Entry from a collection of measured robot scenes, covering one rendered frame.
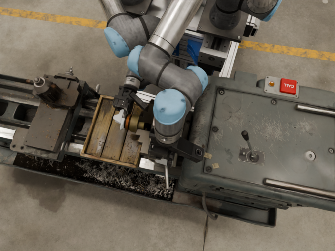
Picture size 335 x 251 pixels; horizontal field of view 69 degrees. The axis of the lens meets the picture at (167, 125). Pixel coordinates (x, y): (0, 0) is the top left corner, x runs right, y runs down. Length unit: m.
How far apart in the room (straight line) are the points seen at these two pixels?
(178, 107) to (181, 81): 0.10
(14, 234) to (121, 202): 0.90
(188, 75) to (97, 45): 2.20
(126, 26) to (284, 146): 0.73
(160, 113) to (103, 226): 1.75
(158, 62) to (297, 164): 0.63
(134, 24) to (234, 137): 0.55
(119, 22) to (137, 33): 0.08
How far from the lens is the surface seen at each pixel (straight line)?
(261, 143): 0.97
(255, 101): 1.02
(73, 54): 2.80
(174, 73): 0.63
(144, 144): 1.07
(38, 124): 1.41
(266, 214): 1.70
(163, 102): 0.55
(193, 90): 0.61
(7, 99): 1.69
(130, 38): 0.93
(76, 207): 2.28
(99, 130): 1.37
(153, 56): 0.66
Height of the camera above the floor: 2.14
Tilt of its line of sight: 72 degrees down
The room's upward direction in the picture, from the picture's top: 3 degrees counter-clockwise
